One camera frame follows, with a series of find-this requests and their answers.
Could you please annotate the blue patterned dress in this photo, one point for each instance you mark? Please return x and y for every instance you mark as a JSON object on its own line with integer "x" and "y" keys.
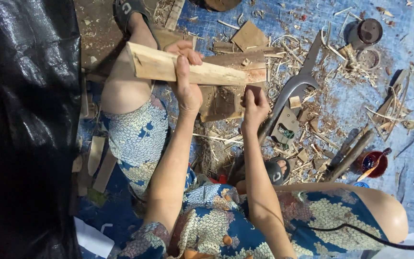
{"x": 214, "y": 219}

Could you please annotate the person's left hand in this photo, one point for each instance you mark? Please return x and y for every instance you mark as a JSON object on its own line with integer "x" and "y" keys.
{"x": 187, "y": 97}

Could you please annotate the white cloth piece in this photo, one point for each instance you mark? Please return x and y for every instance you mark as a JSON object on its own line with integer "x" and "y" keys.
{"x": 404, "y": 250}

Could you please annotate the dark flat wooden board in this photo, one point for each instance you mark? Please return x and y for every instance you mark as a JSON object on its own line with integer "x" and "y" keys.
{"x": 99, "y": 32}

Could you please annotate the white paper sheet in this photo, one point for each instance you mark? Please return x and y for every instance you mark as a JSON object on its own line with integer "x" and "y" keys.
{"x": 92, "y": 237}

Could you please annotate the red bowl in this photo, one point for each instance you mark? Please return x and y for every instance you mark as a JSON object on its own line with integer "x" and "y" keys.
{"x": 381, "y": 166}

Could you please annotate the narrow pale wood plank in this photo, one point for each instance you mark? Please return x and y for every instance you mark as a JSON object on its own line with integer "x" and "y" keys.
{"x": 174, "y": 14}

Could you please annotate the black plastic sheet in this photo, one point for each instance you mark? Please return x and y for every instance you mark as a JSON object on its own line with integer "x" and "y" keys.
{"x": 23, "y": 126}

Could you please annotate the pale wooden strip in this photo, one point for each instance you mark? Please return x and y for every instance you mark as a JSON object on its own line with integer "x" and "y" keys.
{"x": 96, "y": 154}

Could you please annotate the square brown wood piece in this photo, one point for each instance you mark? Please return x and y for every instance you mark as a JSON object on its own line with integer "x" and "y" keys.
{"x": 249, "y": 35}

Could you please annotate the heap of wood shavings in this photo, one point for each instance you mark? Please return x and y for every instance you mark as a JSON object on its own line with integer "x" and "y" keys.
{"x": 300, "y": 64}

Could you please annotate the dark wooden work board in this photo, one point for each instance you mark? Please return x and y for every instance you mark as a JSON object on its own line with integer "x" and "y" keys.
{"x": 221, "y": 102}

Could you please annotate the bundle of wooden sticks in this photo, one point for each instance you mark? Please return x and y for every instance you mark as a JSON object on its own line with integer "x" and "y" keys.
{"x": 350, "y": 153}

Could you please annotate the person's right leg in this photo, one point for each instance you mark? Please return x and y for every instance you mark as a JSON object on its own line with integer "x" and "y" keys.
{"x": 365, "y": 205}

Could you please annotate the blue woven tarp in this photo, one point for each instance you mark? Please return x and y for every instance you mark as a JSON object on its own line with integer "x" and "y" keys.
{"x": 401, "y": 108}

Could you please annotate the person's right fingers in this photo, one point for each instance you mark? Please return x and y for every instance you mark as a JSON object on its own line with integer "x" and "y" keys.
{"x": 250, "y": 102}

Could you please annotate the person's right hand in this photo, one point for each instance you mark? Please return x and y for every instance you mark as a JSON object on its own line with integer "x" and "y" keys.
{"x": 255, "y": 109}

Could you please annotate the brown wooden strip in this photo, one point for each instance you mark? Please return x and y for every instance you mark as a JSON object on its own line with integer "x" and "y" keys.
{"x": 104, "y": 172}

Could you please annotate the large curved metal blade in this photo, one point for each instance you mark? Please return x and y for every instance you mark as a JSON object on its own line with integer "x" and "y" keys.
{"x": 293, "y": 86}

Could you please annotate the person's leg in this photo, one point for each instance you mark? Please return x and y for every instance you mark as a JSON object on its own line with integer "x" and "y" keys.
{"x": 365, "y": 205}
{"x": 128, "y": 82}

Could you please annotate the dark round wooden object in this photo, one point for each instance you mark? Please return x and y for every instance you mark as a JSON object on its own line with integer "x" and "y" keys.
{"x": 216, "y": 4}

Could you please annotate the blue round cap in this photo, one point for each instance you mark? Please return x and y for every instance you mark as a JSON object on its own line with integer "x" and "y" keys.
{"x": 361, "y": 185}

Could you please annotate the black sandal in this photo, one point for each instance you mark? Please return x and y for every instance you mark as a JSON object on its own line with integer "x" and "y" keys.
{"x": 275, "y": 172}
{"x": 128, "y": 10}

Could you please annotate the person's left leg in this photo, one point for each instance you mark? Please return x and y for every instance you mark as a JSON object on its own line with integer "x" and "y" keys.
{"x": 128, "y": 82}

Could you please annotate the long pale wooden plank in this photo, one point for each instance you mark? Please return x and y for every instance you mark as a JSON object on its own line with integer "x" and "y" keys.
{"x": 214, "y": 72}

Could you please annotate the small brown sanding block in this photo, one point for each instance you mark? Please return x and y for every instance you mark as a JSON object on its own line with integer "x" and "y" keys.
{"x": 253, "y": 91}

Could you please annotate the dark metal can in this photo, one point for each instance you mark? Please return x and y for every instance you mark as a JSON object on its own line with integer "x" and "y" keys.
{"x": 367, "y": 33}

